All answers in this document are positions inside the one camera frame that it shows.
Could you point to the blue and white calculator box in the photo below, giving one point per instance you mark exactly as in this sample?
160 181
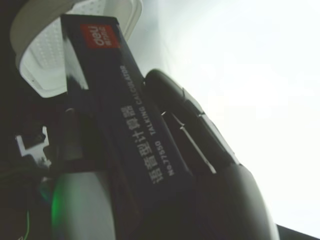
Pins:
112 100

